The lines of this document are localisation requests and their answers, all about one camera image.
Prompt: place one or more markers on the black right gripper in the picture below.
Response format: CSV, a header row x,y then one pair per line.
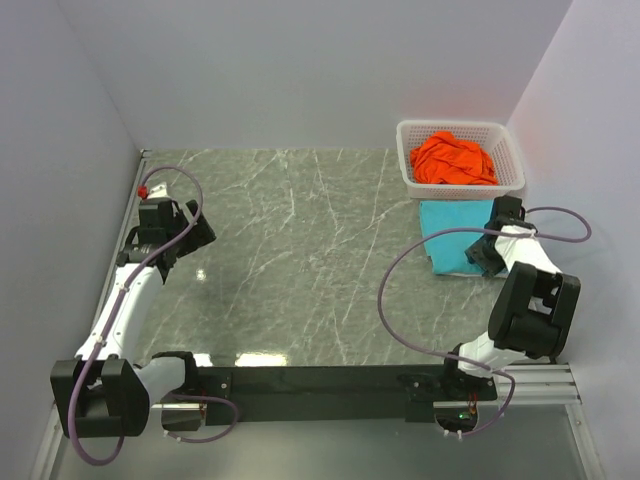
x,y
475,252

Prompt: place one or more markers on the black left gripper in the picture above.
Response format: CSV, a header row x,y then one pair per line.
x,y
201,235

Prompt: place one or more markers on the turquoise t shirt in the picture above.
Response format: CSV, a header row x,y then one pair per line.
x,y
438,215

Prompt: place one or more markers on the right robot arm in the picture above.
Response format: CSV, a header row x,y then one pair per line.
x,y
532,315

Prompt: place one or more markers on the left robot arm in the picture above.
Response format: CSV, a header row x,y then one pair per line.
x,y
99,393

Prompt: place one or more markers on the folded white t shirt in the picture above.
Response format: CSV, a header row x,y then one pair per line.
x,y
455,264

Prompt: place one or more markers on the orange t shirt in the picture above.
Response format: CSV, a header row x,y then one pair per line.
x,y
442,159

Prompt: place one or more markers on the white plastic laundry basket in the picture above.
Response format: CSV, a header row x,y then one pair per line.
x,y
492,137

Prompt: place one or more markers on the black base crossbar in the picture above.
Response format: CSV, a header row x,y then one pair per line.
x,y
322,393

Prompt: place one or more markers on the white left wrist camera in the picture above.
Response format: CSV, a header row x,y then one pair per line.
x,y
157,191

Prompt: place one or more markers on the aluminium rail frame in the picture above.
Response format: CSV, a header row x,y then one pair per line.
x,y
332,220

